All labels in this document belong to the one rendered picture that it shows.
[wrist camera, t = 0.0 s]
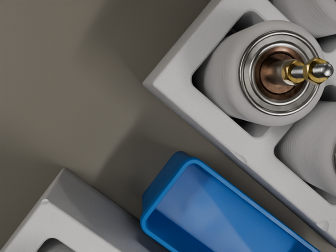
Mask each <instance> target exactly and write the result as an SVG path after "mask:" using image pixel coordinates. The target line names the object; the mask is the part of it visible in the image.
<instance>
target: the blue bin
mask: <svg viewBox="0 0 336 252"><path fill-rule="evenodd" d="M140 226H141V229H142V230H143V232H144V233H145V234H147V235H148V236H149V237H151V238H152V239H154V240H155V241H156V242H158V243H159V244H161V245H162V246H163V247H165V248H166V249H168V250H169V251H170V252H321V251H320V250H318V249H317V248H316V247H314V246H313V245H312V244H310V243H309V242H308V241H306V240H305V239H304V238H303V237H301V236H300V235H299V234H297V233H296V232H295V231H293V230H292V229H291V228H289V227H288V226H287V225H286V224H284V223H283V222H282V221H280V220H279V219H278V218H276V217H275V216H274V215H272V214H271V213H270V212H269V211H267V210H266V209H265V208H263V207H262V206H261V205H259V204H258V203H257V202H255V201H254V200H253V199H252V198H250V197H249V196H248V195H246V194H245V193H244V192H242V191H241V190H240V189H238V188H237V187H236V186H235V185H233V184H232V183H231V182H229V181H228V180H227V179H225V178H224V177H223V176H221V175H220V174H219V173H218V172H216V171H215V170H214V169H212V168H211V167H210V166H208V165H207V164H206V163H204V162H203V161H202V160H201V159H199V158H197V157H191V156H189V155H188V154H186V153H185V152H183V151H177V152H175V153H174V154H173V155H172V157H171V158H170V159H169V161H168V162H167V163H166V164H165V166H164V167H163V168H162V170H161V171H160V172H159V174H158V175H157V176H156V177H155V179H154V180H153V181H152V183H151V184H150V185H149V187H148V188H147V189H146V190H145V192H144V193H143V195H142V215H141V217H140Z"/></svg>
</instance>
